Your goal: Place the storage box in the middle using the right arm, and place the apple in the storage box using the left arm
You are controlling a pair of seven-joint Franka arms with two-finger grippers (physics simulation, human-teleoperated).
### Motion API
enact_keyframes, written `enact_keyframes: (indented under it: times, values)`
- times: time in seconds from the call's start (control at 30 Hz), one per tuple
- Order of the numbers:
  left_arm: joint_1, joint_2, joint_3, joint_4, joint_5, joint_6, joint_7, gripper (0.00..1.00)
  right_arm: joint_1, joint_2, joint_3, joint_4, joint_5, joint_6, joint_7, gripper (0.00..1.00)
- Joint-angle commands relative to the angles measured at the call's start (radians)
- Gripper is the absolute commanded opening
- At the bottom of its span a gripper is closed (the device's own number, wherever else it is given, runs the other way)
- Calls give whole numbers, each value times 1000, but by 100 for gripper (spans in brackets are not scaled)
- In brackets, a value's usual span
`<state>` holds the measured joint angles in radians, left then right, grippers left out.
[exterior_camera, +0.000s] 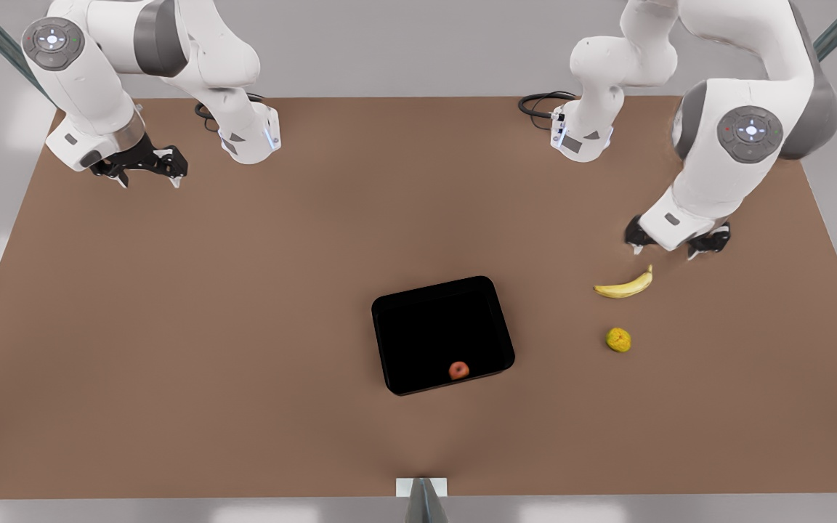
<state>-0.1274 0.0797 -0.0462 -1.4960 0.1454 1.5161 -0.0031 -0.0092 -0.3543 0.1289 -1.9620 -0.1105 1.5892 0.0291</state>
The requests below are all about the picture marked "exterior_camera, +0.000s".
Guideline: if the black cable loop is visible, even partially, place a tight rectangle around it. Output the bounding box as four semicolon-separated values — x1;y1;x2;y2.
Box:
517;91;581;132
194;92;267;134

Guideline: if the silver frame post with foot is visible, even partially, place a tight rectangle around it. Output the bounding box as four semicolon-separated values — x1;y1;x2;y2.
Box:
395;477;450;523

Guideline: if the black storage box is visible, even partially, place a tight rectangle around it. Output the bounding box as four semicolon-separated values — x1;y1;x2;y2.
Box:
371;275;517;397

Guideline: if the yellow banana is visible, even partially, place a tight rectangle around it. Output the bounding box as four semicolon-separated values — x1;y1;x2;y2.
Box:
592;264;655;300

